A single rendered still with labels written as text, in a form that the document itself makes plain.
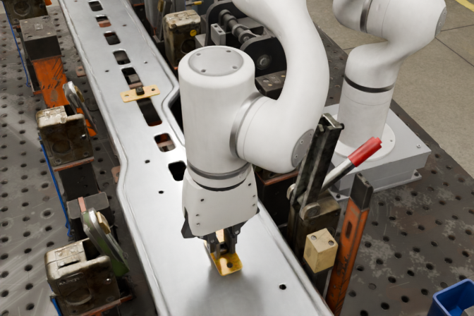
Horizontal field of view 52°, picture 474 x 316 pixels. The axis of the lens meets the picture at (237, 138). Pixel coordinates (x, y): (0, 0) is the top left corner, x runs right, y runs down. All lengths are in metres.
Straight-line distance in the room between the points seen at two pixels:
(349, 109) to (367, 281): 0.40
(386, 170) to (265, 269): 0.60
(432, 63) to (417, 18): 2.28
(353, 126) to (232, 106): 0.73
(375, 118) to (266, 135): 0.72
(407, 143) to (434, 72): 1.93
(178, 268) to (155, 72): 0.55
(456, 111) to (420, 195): 1.62
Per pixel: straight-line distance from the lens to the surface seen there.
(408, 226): 1.27
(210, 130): 0.53
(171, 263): 0.77
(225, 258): 0.76
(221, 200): 0.64
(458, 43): 3.62
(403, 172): 1.33
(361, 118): 1.20
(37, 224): 1.29
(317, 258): 0.72
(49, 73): 1.38
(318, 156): 0.69
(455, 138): 2.75
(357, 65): 1.14
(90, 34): 1.36
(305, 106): 0.51
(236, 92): 0.51
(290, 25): 0.52
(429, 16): 1.05
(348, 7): 1.06
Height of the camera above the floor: 1.63
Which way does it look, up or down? 41 degrees down
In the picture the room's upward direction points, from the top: 1 degrees clockwise
